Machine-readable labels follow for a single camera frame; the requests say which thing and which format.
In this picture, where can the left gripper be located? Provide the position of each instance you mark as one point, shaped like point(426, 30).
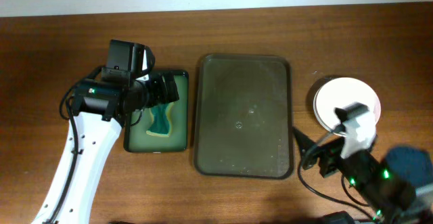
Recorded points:
point(160, 96)

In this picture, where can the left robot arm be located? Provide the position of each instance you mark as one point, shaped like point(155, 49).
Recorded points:
point(89, 142)

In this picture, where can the brown serving tray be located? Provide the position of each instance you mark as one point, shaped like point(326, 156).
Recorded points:
point(244, 118)

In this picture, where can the green and yellow sponge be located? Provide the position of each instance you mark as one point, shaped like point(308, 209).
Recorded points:
point(161, 125)

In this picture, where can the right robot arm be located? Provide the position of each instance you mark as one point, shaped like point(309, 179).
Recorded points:
point(397, 188)

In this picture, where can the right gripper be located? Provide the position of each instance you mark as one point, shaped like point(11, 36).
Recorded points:
point(326, 151)

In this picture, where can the green water tray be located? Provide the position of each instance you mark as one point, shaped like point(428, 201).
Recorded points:
point(139, 139)

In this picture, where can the white plate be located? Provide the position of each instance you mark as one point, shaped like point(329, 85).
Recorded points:
point(340, 93)

